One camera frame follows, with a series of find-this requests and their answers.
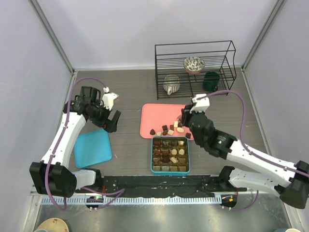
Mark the patterned ceramic bowl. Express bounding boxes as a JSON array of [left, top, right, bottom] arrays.
[[183, 56, 205, 74]]

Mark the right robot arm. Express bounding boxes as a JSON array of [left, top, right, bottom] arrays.
[[181, 105, 309, 209]]

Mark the gold plastic chocolate insert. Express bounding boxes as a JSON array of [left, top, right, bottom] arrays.
[[153, 137, 189, 173]]

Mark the pink tray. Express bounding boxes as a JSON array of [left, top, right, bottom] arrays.
[[140, 103, 185, 139]]

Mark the blue chocolate tin box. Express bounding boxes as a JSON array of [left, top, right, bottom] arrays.
[[150, 136, 191, 175]]

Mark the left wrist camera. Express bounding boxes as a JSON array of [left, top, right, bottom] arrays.
[[100, 87, 119, 111]]

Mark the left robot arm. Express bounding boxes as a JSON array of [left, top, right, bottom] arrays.
[[29, 87, 121, 198]]

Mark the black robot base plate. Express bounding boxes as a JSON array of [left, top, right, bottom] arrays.
[[90, 175, 247, 198]]

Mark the dark green mug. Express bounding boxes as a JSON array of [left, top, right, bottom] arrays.
[[202, 72, 220, 92]]

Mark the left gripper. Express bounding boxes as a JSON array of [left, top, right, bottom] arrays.
[[88, 100, 120, 132]]

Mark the beige plate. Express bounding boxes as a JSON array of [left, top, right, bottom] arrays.
[[35, 217, 70, 232]]

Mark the black wire rack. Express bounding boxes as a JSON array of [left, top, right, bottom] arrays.
[[154, 40, 237, 99]]

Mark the blue tin lid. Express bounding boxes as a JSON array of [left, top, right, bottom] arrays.
[[74, 129, 112, 169]]

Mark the striped ceramic cup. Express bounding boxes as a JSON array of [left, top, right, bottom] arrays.
[[163, 74, 181, 96]]

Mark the white cable duct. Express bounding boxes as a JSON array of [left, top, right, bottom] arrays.
[[41, 196, 222, 205]]

